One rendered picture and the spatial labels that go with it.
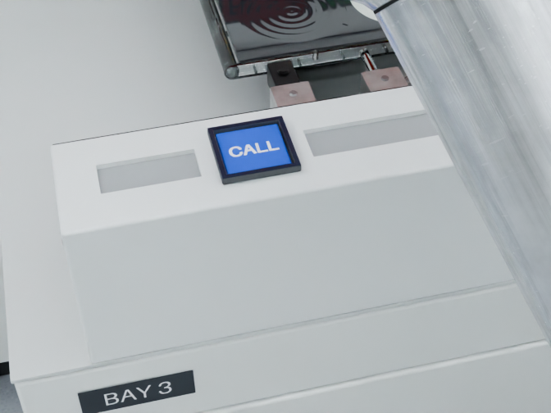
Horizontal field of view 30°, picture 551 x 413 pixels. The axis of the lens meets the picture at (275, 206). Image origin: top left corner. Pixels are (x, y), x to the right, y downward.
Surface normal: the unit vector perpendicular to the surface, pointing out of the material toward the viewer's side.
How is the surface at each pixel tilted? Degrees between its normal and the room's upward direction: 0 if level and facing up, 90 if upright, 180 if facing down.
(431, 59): 84
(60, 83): 0
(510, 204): 84
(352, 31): 0
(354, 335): 90
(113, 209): 0
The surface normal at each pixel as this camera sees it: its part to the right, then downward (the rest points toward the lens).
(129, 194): -0.02, -0.72
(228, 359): 0.23, 0.68
